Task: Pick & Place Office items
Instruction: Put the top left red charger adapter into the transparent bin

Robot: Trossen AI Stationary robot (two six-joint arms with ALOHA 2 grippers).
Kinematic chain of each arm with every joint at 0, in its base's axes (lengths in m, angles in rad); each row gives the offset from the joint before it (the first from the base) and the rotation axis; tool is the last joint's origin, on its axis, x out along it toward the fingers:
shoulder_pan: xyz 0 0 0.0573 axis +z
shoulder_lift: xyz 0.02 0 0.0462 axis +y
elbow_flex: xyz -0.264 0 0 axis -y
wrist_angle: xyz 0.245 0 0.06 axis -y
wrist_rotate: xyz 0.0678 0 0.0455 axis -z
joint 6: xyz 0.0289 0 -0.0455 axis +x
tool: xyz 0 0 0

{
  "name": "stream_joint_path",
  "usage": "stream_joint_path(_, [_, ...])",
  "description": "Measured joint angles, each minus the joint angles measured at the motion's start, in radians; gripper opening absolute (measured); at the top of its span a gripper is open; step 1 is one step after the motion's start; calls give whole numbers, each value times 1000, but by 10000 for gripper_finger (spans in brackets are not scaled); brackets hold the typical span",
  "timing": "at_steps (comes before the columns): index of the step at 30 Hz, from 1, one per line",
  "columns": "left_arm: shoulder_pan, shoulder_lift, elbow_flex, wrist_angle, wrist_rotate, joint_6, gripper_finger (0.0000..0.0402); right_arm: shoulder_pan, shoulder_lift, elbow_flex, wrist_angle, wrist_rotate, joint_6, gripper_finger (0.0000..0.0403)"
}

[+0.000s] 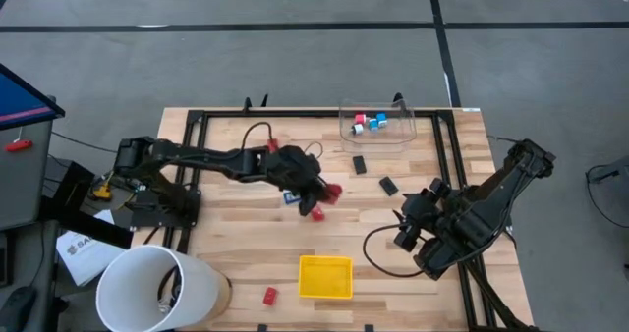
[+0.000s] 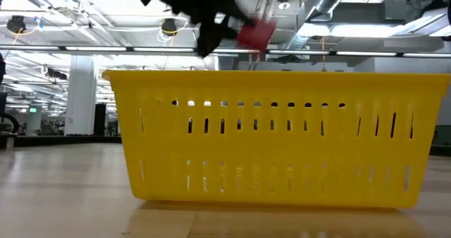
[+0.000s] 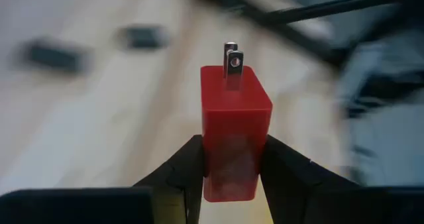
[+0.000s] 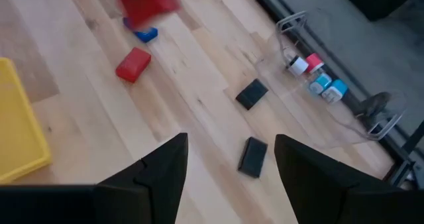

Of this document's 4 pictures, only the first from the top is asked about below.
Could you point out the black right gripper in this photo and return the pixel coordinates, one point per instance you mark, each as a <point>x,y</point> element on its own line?
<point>432,214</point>

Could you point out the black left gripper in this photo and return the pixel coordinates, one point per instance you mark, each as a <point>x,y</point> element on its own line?
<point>292,167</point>

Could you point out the red printed pack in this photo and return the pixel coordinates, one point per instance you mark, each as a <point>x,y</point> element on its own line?
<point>318,215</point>

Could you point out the red translucent glue bottle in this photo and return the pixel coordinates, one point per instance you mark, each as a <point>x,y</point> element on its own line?
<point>335,190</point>

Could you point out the blue printed box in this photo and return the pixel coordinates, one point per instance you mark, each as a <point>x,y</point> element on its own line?
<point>290,198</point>

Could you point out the black rectangular case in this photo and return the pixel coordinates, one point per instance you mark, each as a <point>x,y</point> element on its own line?
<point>388,185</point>
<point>359,164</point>

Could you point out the red rectangular box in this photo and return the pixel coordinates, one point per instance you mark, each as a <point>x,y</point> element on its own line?
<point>271,144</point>
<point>269,295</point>

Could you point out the yellow plastic tray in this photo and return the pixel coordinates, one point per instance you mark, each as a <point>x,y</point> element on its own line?
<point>325,277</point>

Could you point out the blue and white correction tape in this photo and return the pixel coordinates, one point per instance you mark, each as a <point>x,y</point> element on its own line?
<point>381,120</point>
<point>373,124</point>

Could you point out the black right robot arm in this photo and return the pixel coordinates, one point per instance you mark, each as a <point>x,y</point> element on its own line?
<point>491,194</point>

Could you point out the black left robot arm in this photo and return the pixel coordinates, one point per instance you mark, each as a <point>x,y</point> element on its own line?
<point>216,157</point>

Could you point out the clear plastic container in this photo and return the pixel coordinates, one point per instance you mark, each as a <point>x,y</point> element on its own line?
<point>400,135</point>

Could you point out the black table clamp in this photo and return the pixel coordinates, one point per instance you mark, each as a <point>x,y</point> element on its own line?
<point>264,100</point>
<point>248,104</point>
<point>398,97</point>

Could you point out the white plastic bucket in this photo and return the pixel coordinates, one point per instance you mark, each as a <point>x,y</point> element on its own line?
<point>196,283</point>

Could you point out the yellow tool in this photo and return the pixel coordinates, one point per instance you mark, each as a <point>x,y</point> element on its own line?
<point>102,192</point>

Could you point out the black stand beam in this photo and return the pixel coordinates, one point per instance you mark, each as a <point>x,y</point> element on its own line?
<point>88,226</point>

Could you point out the white printed paper document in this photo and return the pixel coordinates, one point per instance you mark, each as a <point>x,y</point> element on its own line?
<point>83,258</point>

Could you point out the grey cabinet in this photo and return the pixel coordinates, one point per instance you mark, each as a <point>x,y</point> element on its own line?
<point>24,189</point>

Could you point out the monitor with blue screen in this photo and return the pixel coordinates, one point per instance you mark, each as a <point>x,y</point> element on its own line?
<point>19,101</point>

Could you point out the black computer mouse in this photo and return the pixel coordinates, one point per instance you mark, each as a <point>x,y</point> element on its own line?
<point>17,307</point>

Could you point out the black aluminium table frame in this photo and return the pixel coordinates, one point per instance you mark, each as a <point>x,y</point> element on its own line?
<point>344,113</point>

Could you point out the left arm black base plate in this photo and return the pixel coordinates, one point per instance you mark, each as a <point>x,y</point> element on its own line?
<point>147,219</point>

